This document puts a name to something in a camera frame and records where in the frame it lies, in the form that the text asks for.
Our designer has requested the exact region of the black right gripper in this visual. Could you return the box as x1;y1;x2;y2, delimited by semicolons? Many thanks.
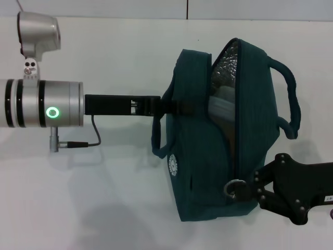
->
232;153;333;226

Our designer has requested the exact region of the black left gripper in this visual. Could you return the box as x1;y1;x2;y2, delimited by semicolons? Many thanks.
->
83;94;195;117

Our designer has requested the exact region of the metal zipper pull ring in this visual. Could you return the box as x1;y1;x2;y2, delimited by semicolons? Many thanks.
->
224;178;247;201

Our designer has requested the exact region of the clear blue-lidded food container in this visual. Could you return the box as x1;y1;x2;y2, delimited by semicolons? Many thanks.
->
209;87;238;123

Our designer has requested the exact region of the dark teal fabric bag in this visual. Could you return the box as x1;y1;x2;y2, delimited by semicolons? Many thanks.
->
151;38;299;222

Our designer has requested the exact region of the left arm cable with plug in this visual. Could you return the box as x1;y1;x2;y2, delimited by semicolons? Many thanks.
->
49;114;102;153

